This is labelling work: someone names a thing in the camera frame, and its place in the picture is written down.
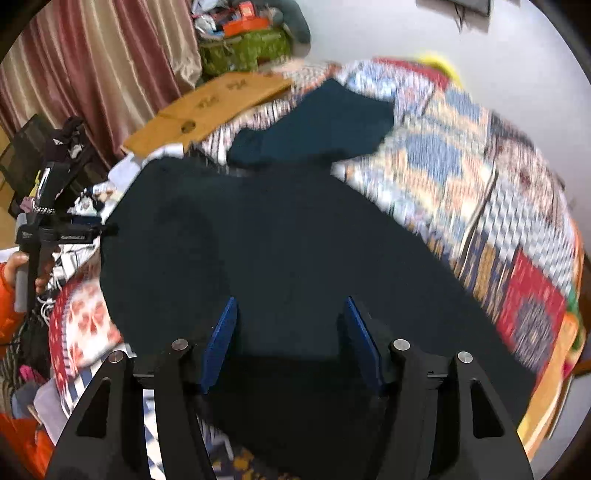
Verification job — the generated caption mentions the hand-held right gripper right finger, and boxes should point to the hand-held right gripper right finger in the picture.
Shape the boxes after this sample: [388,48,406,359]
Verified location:
[338,295,535,480]

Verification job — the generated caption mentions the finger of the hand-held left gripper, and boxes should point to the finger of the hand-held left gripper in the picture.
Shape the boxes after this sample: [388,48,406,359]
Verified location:
[90,222,120,244]

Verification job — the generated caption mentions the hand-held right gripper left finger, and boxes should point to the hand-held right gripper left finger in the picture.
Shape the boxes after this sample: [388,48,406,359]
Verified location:
[44,295,240,480]

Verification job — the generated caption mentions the dark navy pants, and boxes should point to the dark navy pants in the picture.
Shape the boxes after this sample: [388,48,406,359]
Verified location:
[98,78,540,480]

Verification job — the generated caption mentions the person's left forearm orange sleeve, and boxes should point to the person's left forearm orange sleeve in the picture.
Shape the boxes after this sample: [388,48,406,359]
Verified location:
[0,262,29,348]

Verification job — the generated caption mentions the person's left hand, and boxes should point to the person's left hand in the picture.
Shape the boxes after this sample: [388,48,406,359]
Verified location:
[7,247,62,296]

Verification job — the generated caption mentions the black mesh chair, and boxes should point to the black mesh chair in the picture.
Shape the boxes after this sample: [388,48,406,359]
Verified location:
[0,113,108,206]

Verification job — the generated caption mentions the wooden lap board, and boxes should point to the wooden lap board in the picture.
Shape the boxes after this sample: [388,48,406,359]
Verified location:
[121,71,295,161]

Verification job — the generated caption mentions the pink and beige curtain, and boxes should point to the pink and beige curtain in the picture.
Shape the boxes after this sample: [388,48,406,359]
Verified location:
[0,0,204,172]

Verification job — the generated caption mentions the colourful patchwork blanket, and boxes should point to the colourful patchwork blanket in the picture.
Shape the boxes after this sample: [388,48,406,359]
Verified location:
[46,58,587,480]

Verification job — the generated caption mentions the orange cloth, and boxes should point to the orange cloth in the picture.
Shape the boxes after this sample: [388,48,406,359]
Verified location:
[0,412,57,480]

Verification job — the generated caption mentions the green patterned bag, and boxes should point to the green patterned bag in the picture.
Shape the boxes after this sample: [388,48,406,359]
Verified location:
[198,27,293,78]

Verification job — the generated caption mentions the orange flat box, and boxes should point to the orange flat box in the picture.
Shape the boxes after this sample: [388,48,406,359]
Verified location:
[222,16,271,37]

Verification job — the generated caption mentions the dark grey cushion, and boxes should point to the dark grey cushion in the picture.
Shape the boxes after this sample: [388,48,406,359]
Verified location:
[270,0,313,45]

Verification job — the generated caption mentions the yellow cloth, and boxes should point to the yellow cloth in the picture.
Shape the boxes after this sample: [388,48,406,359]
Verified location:
[416,50,462,86]

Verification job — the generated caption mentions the white cables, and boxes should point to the white cables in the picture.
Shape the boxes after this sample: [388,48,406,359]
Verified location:
[36,272,63,326]

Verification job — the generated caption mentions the dark wall-mounted object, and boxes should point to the dark wall-mounted object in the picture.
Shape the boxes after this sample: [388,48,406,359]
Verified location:
[416,0,493,33]

